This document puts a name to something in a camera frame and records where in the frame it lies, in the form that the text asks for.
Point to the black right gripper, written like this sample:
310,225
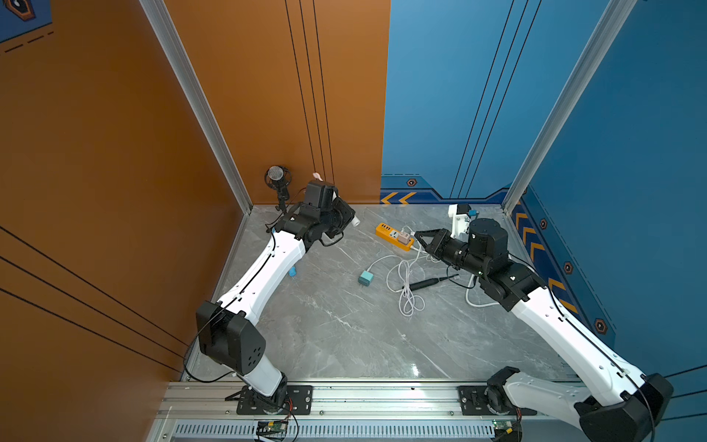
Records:
442,237

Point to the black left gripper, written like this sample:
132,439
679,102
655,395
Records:
346,214

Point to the black electric toothbrush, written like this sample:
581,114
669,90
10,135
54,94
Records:
429,282

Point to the teal usb charger block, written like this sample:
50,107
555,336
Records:
366,278

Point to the white pink electric toothbrush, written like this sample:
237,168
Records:
355,221

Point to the pink usb charger block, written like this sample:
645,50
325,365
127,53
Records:
404,238

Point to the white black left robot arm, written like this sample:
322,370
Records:
227,329

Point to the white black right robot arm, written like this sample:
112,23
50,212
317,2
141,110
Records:
616,401

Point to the yellow power strip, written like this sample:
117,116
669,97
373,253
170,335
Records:
390,235

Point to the right green circuit board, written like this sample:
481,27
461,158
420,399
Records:
507,431

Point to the green circuit board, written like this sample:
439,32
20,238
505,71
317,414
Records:
273,430
507,431

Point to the left green circuit board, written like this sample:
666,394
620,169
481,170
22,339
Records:
273,430

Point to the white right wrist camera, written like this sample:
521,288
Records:
461,216

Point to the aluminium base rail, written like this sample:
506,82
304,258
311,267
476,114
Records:
351,410

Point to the aluminium corner post left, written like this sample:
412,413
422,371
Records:
160,20

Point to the aluminium corner post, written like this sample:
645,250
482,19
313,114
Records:
594,52
160,20

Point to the aluminium corner post right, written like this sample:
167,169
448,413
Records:
594,52

